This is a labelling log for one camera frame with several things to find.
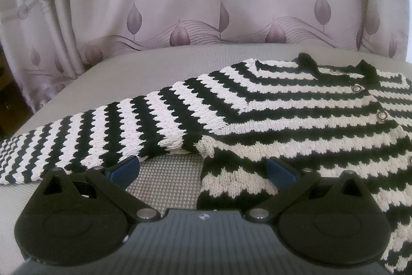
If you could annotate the black white striped knit sweater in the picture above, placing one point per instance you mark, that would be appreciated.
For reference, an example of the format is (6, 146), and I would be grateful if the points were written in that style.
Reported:
(289, 107)

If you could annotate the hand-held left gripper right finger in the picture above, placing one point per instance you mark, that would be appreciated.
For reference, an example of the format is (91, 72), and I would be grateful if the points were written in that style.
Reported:
(280, 173)

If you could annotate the grey woven mat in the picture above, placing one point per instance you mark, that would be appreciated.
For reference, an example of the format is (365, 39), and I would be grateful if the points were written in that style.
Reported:
(167, 62)

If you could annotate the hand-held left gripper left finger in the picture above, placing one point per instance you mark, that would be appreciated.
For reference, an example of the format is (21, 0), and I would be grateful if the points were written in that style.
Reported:
(124, 171)

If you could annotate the dark wooden furniture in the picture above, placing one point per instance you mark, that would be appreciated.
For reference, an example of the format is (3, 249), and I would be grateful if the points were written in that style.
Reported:
(8, 101)

